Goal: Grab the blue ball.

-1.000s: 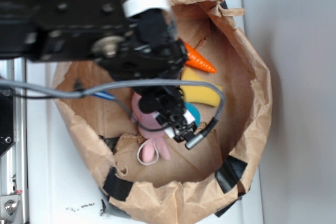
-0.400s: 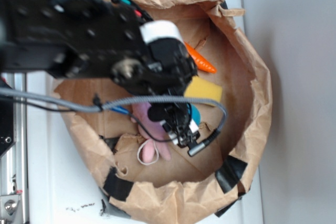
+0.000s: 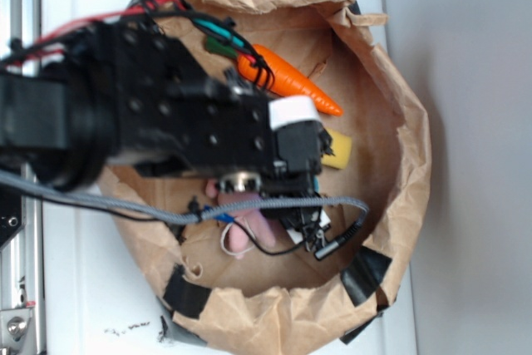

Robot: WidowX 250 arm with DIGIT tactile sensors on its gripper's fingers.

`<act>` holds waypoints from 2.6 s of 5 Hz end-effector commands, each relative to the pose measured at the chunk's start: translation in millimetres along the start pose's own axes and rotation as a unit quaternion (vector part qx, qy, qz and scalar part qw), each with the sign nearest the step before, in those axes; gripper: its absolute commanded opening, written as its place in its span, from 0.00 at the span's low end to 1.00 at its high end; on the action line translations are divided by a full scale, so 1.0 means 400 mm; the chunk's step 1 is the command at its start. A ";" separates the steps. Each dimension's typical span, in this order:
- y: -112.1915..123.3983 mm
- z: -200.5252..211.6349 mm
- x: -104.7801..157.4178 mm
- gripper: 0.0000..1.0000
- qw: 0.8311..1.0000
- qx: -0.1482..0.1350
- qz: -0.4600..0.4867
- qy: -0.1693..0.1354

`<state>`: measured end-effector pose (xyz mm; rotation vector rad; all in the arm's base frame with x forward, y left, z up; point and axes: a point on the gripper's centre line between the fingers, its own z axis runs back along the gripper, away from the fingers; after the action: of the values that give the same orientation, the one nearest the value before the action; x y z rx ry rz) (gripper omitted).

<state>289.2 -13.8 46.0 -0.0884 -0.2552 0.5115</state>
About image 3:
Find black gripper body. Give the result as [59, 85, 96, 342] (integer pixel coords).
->
[260, 96, 332, 254]

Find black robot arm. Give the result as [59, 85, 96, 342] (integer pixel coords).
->
[1, 20, 332, 252]

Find blue rubber ball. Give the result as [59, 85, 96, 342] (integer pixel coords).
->
[313, 176, 320, 193]

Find yellow sponge piece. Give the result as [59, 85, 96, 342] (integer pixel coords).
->
[322, 130, 352, 170]

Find orange toy carrot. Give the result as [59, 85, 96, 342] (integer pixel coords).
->
[205, 35, 345, 117]

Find pink plush bunny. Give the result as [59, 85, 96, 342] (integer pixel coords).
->
[205, 180, 276, 259]

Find brown paper bag bin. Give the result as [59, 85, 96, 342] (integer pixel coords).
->
[115, 0, 431, 354]

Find red and black wires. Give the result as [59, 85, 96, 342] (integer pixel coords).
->
[0, 0, 278, 90]

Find grey braided cable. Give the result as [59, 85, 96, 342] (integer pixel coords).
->
[0, 170, 371, 260]

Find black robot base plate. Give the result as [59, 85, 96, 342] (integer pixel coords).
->
[0, 189, 24, 249]

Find aluminium frame rail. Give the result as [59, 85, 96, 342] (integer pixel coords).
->
[1, 0, 47, 354]

